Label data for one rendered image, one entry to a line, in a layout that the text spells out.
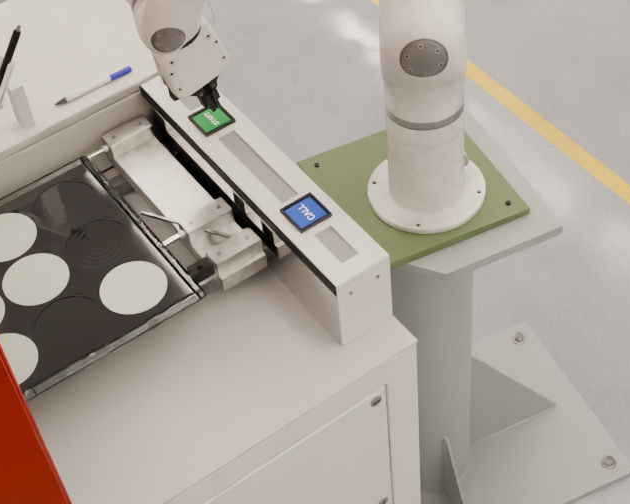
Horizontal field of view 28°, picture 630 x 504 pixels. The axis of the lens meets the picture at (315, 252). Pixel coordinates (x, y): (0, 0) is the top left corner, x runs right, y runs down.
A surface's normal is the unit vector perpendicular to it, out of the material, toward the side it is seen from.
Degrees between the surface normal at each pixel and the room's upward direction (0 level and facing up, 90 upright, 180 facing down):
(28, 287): 0
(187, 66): 90
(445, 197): 88
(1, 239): 0
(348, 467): 90
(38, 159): 90
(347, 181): 2
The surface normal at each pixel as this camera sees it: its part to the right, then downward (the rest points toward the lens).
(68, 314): -0.07, -0.65
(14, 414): 0.58, 0.59
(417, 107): -0.17, 0.79
